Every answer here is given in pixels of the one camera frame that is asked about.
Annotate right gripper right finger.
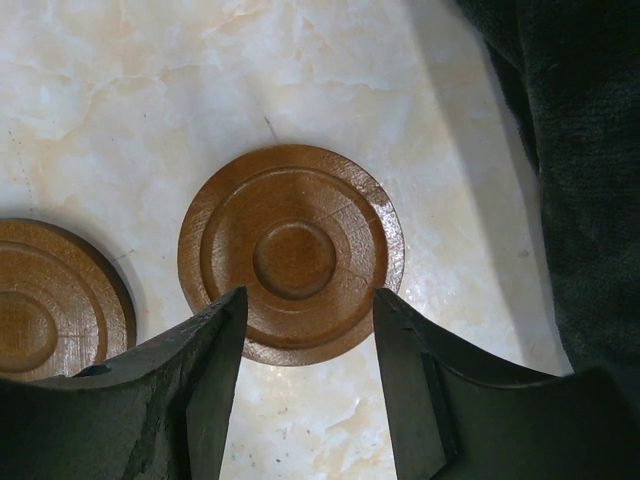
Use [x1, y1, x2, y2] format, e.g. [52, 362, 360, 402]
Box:
[373, 289, 639, 479]

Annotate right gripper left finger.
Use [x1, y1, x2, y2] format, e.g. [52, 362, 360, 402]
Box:
[1, 288, 248, 479]

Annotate dark wooden coaster back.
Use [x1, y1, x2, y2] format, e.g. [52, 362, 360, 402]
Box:
[177, 144, 405, 366]

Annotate black floral blanket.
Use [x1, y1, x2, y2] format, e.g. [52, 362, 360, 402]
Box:
[459, 1, 639, 372]

